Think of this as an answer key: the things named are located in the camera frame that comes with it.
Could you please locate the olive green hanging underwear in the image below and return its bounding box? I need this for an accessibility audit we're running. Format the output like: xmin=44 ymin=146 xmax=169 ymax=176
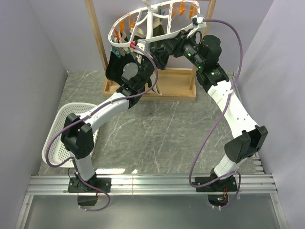
xmin=133 ymin=18 xmax=164 ymax=49

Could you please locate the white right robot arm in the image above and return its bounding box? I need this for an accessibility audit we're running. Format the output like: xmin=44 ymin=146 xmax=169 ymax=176
xmin=162 ymin=32 xmax=268 ymax=191

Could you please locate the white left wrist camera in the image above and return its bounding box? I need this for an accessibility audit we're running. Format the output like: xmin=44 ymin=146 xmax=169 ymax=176
xmin=130 ymin=39 xmax=151 ymax=53

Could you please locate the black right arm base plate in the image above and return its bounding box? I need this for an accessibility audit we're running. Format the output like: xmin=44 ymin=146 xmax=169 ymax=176
xmin=192 ymin=176 xmax=238 ymax=192

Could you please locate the white oval clip hanger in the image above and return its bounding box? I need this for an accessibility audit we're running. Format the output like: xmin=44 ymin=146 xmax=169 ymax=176
xmin=107 ymin=0 xmax=205 ymax=49

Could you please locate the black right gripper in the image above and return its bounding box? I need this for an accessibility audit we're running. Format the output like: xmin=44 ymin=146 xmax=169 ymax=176
xmin=161 ymin=29 xmax=205 ymax=70

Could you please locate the navy blue underwear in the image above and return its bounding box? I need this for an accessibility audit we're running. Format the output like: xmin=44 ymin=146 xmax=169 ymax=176
xmin=142 ymin=54 xmax=162 ymax=95

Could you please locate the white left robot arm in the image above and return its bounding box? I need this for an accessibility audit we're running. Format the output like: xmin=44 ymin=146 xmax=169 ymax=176
xmin=61 ymin=47 xmax=169 ymax=192

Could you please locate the white perforated laundry basket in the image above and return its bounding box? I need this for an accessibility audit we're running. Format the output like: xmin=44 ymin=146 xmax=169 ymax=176
xmin=41 ymin=103 xmax=96 ymax=165

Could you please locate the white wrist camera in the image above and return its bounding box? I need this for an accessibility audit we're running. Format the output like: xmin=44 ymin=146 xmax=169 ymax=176
xmin=192 ymin=14 xmax=207 ymax=29
xmin=130 ymin=39 xmax=151 ymax=53

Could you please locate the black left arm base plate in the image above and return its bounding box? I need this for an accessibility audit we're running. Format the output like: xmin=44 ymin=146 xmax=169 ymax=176
xmin=67 ymin=177 xmax=112 ymax=193

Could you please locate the wooden drying rack frame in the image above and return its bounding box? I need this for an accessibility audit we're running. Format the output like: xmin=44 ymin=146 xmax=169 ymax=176
xmin=84 ymin=0 xmax=217 ymax=98

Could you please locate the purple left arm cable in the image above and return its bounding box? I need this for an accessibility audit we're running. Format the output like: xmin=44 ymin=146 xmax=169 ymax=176
xmin=45 ymin=45 xmax=159 ymax=211

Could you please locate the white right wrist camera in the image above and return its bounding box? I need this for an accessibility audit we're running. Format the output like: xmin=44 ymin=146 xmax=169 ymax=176
xmin=192 ymin=14 xmax=207 ymax=29

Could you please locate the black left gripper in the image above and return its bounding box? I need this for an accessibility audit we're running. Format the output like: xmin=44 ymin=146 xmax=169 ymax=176
xmin=138 ymin=47 xmax=169 ymax=89

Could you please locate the black hanging underwear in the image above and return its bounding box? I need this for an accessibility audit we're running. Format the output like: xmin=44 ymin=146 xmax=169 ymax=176
xmin=105 ymin=46 xmax=134 ymax=85

